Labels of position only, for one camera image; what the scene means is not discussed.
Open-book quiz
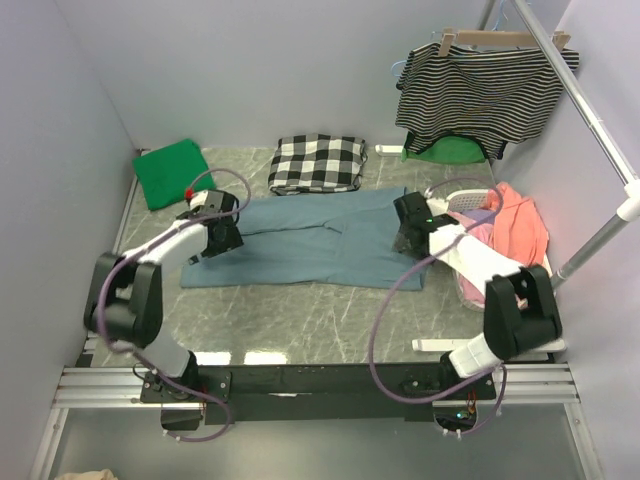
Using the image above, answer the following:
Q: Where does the blue t shirt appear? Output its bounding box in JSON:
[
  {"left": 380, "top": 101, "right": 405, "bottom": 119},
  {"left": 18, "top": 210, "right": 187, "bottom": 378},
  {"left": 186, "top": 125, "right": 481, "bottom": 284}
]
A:
[{"left": 180, "top": 187, "right": 415, "bottom": 289}]

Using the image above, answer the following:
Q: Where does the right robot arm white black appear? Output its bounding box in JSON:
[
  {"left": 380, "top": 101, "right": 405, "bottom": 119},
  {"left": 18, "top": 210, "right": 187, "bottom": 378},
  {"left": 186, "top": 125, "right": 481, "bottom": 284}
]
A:
[{"left": 394, "top": 192, "right": 563, "bottom": 388}]

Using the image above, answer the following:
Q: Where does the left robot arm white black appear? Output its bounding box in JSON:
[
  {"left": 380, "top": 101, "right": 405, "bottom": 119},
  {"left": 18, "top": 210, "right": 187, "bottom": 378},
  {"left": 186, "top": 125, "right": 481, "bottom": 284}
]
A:
[{"left": 83, "top": 190, "right": 243, "bottom": 390}]

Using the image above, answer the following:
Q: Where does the white laundry basket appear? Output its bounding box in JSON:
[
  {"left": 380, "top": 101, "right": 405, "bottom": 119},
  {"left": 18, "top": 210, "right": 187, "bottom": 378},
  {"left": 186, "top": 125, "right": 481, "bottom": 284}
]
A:
[{"left": 447, "top": 189, "right": 550, "bottom": 297}]

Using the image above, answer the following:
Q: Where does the lilac garment in basket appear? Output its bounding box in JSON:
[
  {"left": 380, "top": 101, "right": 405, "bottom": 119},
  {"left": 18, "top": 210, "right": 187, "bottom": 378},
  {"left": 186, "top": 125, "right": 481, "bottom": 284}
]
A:
[{"left": 462, "top": 209, "right": 496, "bottom": 225}]

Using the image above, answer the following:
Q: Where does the folded green t shirt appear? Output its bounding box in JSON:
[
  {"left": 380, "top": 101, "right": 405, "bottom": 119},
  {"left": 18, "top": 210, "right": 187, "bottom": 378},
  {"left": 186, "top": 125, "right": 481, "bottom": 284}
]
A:
[{"left": 133, "top": 139, "right": 216, "bottom": 211}]

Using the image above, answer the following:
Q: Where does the green garment under striped shirt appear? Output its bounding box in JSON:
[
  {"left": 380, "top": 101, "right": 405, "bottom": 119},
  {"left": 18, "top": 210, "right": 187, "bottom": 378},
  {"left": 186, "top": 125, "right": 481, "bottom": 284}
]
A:
[{"left": 401, "top": 136, "right": 485, "bottom": 166}]

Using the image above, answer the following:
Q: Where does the coral pink shirt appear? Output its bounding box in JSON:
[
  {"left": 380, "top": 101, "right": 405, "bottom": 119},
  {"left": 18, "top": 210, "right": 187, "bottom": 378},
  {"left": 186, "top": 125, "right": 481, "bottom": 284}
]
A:
[{"left": 489, "top": 182, "right": 549, "bottom": 266}]

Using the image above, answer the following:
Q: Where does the folded black white checkered shirt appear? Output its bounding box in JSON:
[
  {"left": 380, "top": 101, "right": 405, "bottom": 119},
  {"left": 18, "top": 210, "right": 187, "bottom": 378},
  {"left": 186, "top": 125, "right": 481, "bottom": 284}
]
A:
[{"left": 268, "top": 133, "right": 367, "bottom": 196}]

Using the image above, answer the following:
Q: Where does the black white striped shirt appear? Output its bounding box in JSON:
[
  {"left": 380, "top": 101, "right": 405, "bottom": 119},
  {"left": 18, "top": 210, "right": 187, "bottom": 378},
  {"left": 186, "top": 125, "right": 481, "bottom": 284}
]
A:
[{"left": 395, "top": 43, "right": 564, "bottom": 161}]

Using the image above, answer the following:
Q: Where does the wooden clip hanger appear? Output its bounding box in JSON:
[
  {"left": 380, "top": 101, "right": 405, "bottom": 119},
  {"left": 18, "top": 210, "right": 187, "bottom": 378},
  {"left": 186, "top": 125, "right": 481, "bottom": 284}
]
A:
[{"left": 432, "top": 27, "right": 572, "bottom": 57}]

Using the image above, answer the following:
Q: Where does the silver clothes rack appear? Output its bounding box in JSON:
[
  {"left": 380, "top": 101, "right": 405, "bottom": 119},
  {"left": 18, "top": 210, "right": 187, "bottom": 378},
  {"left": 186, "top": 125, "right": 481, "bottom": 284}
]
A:
[{"left": 412, "top": 1, "right": 639, "bottom": 359}]

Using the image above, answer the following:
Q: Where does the beige cloth at bottom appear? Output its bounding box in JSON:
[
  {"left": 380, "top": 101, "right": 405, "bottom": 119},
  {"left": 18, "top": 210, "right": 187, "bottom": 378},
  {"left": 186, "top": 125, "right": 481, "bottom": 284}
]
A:
[{"left": 55, "top": 469, "right": 118, "bottom": 480}]

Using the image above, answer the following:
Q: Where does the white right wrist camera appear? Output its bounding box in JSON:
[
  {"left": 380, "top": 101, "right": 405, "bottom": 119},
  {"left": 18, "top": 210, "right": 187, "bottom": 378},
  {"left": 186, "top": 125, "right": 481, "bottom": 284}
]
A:
[{"left": 424, "top": 193, "right": 449, "bottom": 216}]

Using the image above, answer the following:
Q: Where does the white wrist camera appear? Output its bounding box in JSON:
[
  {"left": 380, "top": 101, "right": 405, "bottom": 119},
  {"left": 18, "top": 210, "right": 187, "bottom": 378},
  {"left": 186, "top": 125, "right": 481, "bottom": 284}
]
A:
[
  {"left": 185, "top": 187, "right": 212, "bottom": 209},
  {"left": 424, "top": 193, "right": 449, "bottom": 216}
]

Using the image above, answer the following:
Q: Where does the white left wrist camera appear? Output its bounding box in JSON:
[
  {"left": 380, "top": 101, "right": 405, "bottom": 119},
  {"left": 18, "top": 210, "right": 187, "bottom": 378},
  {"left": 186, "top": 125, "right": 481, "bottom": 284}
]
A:
[{"left": 185, "top": 187, "right": 212, "bottom": 209}]

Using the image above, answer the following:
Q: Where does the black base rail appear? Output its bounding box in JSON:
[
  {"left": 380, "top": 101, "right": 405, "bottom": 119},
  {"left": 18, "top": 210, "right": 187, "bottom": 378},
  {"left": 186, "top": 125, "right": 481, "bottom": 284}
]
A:
[{"left": 140, "top": 363, "right": 497, "bottom": 430}]

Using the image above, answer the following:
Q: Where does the aluminium frame rail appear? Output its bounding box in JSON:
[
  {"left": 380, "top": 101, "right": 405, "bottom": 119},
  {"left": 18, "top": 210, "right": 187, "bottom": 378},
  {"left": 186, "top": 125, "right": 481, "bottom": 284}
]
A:
[{"left": 27, "top": 149, "right": 601, "bottom": 480}]

